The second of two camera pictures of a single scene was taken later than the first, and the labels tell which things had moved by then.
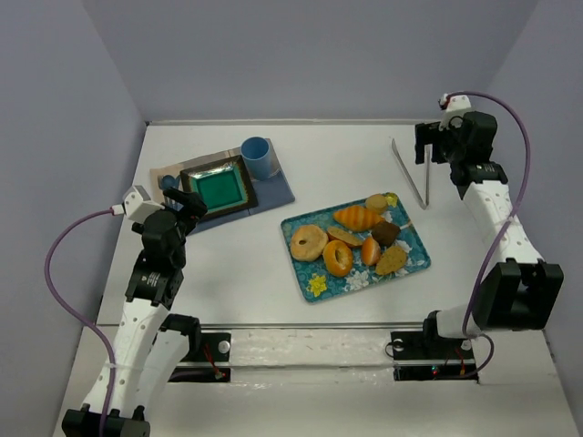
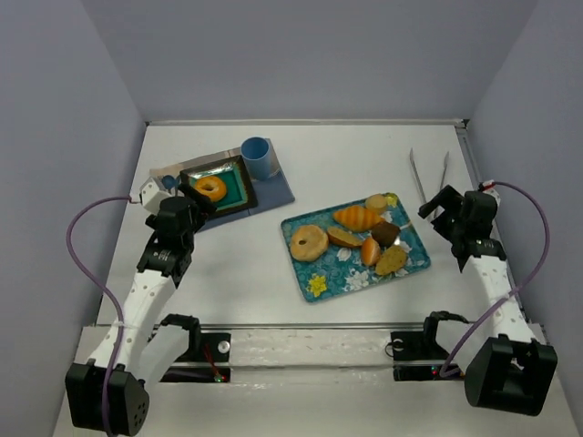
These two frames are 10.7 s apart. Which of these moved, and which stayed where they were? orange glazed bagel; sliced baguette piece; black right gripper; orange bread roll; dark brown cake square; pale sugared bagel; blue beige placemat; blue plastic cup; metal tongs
Moved: metal tongs; orange glazed bagel; black right gripper
Stayed: blue plastic cup; dark brown cake square; orange bread roll; blue beige placemat; pale sugared bagel; sliced baguette piece
